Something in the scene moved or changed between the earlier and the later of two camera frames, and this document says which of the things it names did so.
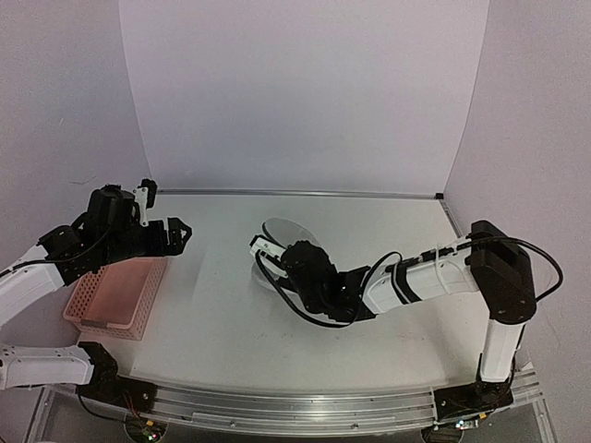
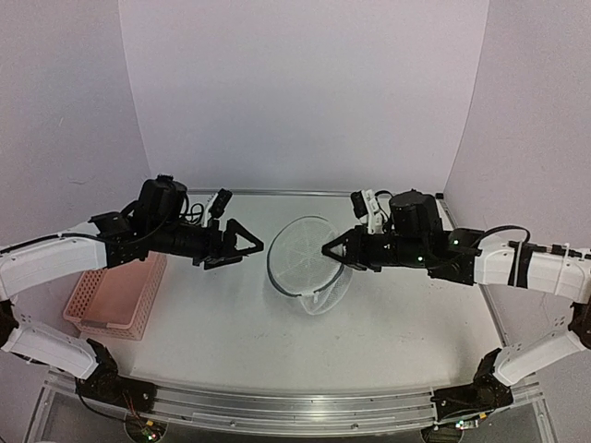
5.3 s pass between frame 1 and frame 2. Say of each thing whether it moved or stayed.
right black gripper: moved
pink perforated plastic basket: stayed
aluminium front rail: stayed
